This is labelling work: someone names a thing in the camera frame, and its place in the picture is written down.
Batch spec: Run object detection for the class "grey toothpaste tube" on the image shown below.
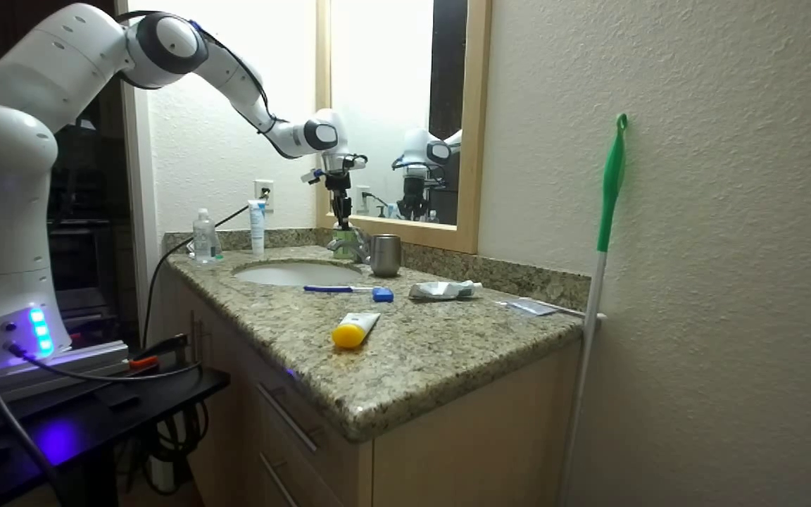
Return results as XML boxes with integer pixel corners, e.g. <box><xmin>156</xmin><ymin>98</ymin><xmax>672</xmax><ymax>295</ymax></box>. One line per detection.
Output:
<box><xmin>407</xmin><ymin>280</ymin><xmax>484</xmax><ymax>305</ymax></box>

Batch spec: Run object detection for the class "wooden framed mirror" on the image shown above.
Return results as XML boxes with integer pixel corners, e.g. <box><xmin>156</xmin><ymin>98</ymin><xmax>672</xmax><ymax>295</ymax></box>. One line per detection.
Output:
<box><xmin>314</xmin><ymin>0</ymin><xmax>493</xmax><ymax>253</ymax></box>

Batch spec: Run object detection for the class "orange clamp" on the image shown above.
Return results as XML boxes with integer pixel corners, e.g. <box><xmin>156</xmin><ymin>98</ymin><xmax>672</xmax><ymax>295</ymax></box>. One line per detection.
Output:
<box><xmin>123</xmin><ymin>332</ymin><xmax>190</xmax><ymax>374</ymax></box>

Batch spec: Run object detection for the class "clear plastic bottle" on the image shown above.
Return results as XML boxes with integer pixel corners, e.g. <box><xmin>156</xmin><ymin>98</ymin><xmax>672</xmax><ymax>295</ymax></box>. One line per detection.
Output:
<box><xmin>190</xmin><ymin>207</ymin><xmax>215</xmax><ymax>266</ymax></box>

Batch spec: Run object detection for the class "chrome faucet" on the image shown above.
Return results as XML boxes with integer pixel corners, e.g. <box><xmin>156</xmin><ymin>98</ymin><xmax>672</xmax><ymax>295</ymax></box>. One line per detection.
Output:
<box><xmin>325</xmin><ymin>228</ymin><xmax>370</xmax><ymax>267</ymax></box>

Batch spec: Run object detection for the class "broom with green handle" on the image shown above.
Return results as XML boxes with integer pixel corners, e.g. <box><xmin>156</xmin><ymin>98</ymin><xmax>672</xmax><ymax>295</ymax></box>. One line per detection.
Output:
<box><xmin>553</xmin><ymin>110</ymin><xmax>634</xmax><ymax>507</ymax></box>

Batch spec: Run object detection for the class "thick grey base cable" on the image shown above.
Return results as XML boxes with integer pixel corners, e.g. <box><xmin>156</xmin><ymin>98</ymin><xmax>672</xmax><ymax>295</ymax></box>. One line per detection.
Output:
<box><xmin>0</xmin><ymin>342</ymin><xmax>61</xmax><ymax>507</ymax></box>

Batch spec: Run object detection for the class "blue and clear toothbrush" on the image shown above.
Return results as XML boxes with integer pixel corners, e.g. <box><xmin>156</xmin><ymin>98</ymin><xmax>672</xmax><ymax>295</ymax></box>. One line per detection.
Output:
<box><xmin>300</xmin><ymin>281</ymin><xmax>376</xmax><ymax>295</ymax></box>

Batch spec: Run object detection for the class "green soap pump bottle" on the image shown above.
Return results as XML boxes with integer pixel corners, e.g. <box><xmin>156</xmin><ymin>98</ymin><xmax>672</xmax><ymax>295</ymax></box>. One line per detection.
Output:
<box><xmin>330</xmin><ymin>222</ymin><xmax>359</xmax><ymax>263</ymax></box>

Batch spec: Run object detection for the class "beige vanity cabinet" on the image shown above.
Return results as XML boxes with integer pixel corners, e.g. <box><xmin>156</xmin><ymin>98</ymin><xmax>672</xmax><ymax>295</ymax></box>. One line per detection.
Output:
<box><xmin>162</xmin><ymin>266</ymin><xmax>586</xmax><ymax>507</ymax></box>

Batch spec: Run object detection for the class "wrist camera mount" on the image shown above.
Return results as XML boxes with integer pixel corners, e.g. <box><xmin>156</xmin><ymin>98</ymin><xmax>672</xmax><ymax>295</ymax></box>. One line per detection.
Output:
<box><xmin>300</xmin><ymin>149</ymin><xmax>370</xmax><ymax>187</ymax></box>

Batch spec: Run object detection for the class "black robot table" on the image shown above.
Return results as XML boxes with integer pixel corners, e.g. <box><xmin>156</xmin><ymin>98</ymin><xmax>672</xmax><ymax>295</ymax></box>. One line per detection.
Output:
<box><xmin>0</xmin><ymin>342</ymin><xmax>231</xmax><ymax>507</ymax></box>

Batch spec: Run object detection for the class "white and blue lotion tube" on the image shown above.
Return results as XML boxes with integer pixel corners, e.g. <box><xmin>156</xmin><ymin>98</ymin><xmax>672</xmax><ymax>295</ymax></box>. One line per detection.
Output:
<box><xmin>245</xmin><ymin>197</ymin><xmax>269</xmax><ymax>256</ymax></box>

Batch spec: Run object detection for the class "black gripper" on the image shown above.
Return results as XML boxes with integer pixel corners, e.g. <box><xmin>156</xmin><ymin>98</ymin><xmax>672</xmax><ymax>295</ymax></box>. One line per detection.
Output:
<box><xmin>320</xmin><ymin>167</ymin><xmax>358</xmax><ymax>234</ymax></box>

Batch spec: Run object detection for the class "clear plastic wrapper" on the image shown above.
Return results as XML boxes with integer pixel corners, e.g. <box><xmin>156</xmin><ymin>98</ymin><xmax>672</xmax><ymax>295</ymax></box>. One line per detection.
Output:
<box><xmin>496</xmin><ymin>295</ymin><xmax>566</xmax><ymax>322</ymax></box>

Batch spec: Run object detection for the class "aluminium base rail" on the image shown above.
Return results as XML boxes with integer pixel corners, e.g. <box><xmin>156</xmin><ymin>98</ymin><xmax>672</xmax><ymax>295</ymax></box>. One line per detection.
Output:
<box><xmin>0</xmin><ymin>338</ymin><xmax>132</xmax><ymax>403</ymax></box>

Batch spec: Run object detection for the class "white oval sink basin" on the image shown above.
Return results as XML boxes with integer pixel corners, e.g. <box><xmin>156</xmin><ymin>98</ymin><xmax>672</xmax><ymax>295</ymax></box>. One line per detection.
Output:
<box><xmin>231</xmin><ymin>260</ymin><xmax>365</xmax><ymax>291</ymax></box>

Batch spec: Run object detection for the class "black power cable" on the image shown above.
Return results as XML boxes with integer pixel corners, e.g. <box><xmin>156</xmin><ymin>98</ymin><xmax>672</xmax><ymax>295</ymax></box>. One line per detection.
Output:
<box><xmin>137</xmin><ymin>201</ymin><xmax>258</xmax><ymax>352</ymax></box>

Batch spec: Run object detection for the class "thin black base cable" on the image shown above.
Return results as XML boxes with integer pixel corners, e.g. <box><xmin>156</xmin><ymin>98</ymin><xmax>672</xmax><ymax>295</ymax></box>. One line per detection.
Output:
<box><xmin>6</xmin><ymin>343</ymin><xmax>197</xmax><ymax>386</ymax></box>

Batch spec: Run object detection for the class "white wall outlet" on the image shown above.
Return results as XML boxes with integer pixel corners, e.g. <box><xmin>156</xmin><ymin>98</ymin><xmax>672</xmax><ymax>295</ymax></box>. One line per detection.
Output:
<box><xmin>251</xmin><ymin>179</ymin><xmax>276</xmax><ymax>214</ymax></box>

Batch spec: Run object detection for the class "yellow sponge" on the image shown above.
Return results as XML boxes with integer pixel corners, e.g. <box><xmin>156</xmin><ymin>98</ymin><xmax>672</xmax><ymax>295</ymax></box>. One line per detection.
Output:
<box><xmin>330</xmin><ymin>311</ymin><xmax>383</xmax><ymax>356</ymax></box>

